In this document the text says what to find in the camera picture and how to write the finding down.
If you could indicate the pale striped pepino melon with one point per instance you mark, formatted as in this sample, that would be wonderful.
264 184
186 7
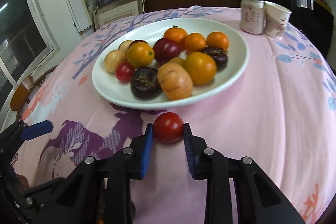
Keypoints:
175 81

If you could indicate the white paper cup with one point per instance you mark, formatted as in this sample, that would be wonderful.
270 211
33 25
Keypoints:
276 19

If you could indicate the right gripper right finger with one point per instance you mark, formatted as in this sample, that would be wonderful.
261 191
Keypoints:
258 199

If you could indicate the white oval plate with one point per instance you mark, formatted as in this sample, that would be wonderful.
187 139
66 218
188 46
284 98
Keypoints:
112 90

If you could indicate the small red tomato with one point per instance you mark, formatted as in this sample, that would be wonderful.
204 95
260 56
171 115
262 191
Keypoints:
168 128

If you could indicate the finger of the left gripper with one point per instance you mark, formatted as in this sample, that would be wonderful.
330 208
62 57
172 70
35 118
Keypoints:
36 130

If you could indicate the red cherry tomato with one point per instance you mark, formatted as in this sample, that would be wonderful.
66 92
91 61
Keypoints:
124 72

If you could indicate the yellow orange persimmon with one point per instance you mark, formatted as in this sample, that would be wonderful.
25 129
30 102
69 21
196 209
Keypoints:
140 55

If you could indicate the right small orange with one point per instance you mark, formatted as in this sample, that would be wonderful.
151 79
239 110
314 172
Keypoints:
218 40

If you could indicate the large red plum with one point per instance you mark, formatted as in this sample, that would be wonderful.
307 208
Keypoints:
136 41

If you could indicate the yellow passion fruit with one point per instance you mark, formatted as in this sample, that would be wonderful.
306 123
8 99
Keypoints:
124 46

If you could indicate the pink drink can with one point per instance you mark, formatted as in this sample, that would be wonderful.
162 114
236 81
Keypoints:
252 16

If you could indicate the middle small orange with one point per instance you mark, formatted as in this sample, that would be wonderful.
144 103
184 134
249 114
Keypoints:
195 42

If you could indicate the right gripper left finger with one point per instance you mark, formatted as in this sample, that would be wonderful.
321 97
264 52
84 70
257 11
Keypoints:
107 181

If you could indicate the pale yellow round fruit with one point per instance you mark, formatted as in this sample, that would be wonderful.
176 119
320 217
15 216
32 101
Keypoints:
113 59

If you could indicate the pink printed tablecloth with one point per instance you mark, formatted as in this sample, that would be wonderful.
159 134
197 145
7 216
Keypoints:
281 112

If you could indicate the dark red plum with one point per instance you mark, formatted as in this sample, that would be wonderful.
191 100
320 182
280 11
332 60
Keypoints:
165 50

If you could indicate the orange persimmon with calyx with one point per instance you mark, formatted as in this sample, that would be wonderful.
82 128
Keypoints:
201 67

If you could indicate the orange with stem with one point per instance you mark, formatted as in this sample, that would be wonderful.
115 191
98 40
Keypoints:
176 34

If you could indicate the wooden chair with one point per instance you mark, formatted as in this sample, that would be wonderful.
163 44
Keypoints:
20 97

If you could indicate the small brown longan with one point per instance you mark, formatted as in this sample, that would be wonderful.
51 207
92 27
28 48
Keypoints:
177 60

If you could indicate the small orange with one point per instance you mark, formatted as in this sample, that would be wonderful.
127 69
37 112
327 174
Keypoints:
218 40
195 42

